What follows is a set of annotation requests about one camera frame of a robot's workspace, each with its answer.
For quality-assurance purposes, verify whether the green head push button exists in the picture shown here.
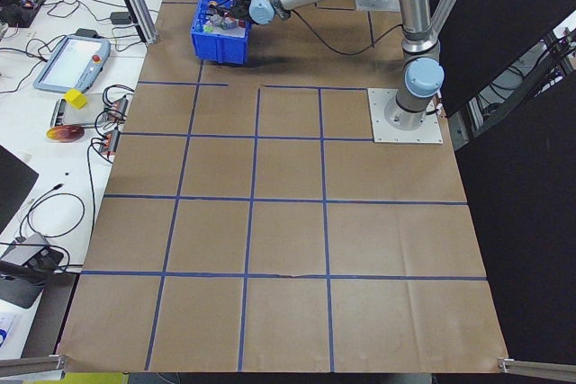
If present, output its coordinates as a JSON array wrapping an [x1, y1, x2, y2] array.
[[201, 14, 226, 35]]

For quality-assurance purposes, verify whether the blue grey teach pendant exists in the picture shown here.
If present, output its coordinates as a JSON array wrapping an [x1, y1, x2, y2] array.
[[32, 34, 112, 94]]

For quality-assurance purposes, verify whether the blue plastic button bin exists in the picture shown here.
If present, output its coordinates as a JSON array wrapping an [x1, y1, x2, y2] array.
[[190, 0, 252, 67]]

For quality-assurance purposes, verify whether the black orange cable connector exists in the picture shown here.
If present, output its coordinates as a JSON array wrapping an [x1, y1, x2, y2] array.
[[94, 129, 121, 156], [102, 94, 132, 121]]

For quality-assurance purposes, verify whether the black flat mat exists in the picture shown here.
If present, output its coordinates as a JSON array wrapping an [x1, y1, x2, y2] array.
[[0, 144, 41, 233]]

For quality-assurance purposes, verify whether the red yellow toy fruit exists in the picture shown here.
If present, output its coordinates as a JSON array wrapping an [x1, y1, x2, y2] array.
[[45, 126, 86, 144]]

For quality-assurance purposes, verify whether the black frame cover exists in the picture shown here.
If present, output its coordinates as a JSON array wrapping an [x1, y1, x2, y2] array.
[[431, 0, 576, 377]]

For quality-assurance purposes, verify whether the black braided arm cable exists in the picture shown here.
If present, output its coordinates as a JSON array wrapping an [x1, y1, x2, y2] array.
[[287, 8, 406, 56]]

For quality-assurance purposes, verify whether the white square base plate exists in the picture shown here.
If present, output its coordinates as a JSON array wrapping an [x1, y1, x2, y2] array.
[[367, 87, 445, 146], [354, 0, 403, 13]]

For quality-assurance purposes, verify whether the yellow cube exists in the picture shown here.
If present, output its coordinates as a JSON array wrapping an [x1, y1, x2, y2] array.
[[63, 89, 88, 111]]

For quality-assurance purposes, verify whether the aluminium corner bar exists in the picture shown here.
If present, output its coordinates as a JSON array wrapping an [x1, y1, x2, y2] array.
[[0, 353, 69, 381], [496, 355, 576, 377]]

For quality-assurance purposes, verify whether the small black device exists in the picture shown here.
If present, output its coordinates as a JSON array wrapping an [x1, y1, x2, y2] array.
[[26, 246, 65, 273]]

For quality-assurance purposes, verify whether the white paper box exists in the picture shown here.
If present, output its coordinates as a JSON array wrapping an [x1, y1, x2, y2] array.
[[0, 310, 23, 349]]

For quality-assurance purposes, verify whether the grey hub box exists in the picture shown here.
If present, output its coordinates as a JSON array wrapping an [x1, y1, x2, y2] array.
[[0, 233, 50, 269]]

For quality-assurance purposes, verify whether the pile of small electrical parts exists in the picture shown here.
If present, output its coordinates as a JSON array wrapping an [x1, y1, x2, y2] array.
[[200, 14, 249, 39]]

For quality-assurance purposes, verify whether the black monitor stand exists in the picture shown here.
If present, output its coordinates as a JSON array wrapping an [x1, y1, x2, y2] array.
[[0, 262, 47, 309]]

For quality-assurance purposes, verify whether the small electronics board with wires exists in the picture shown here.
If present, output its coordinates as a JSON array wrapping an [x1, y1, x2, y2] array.
[[0, 0, 47, 29]]

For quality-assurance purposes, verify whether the grey metal plate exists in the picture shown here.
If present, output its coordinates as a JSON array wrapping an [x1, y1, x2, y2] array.
[[48, 98, 98, 129]]

